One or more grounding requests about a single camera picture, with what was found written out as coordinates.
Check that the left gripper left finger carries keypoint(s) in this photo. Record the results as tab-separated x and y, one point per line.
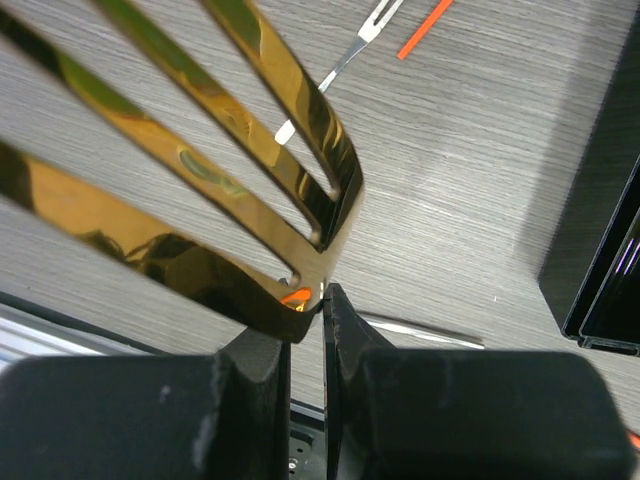
218	416

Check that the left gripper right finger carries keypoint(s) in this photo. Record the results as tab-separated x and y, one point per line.
410	413

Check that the green handled fork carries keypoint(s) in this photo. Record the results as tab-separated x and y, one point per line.
160	252

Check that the steel chopstick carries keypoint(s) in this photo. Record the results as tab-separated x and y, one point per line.
421	331

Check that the black utensil tray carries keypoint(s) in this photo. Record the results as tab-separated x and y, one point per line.
590	277

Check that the orange chopstick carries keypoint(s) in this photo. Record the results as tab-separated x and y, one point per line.
438	11

